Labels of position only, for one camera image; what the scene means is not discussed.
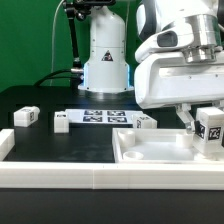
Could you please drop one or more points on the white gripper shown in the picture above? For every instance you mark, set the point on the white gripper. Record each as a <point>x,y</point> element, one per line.
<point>165,79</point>

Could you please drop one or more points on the white square tabletop with sockets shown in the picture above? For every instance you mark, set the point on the white square tabletop with sockets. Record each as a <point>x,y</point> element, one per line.
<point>158,146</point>

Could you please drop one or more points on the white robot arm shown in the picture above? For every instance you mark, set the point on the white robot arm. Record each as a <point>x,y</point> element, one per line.
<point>111,66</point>

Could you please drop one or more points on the sheet with four tags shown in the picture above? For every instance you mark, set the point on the sheet with four tags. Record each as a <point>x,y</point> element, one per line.
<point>101,116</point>

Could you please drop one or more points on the white U-shaped fence wall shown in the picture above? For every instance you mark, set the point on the white U-shaped fence wall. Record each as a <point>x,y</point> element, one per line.
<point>203,176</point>

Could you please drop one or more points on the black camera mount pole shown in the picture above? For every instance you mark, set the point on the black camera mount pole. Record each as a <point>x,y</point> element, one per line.
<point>79,10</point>

